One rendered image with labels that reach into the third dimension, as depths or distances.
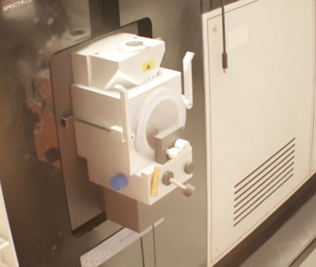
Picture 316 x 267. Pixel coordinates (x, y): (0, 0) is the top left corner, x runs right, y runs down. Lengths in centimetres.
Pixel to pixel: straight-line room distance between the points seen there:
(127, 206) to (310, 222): 67
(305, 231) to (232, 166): 34
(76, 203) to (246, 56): 40
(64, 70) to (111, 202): 19
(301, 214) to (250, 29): 53
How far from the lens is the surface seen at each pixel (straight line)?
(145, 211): 84
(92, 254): 90
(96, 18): 83
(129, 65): 75
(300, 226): 142
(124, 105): 72
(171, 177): 79
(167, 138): 77
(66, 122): 79
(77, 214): 86
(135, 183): 78
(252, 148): 117
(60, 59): 77
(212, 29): 99
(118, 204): 85
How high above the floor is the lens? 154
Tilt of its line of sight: 26 degrees down
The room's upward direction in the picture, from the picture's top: 4 degrees counter-clockwise
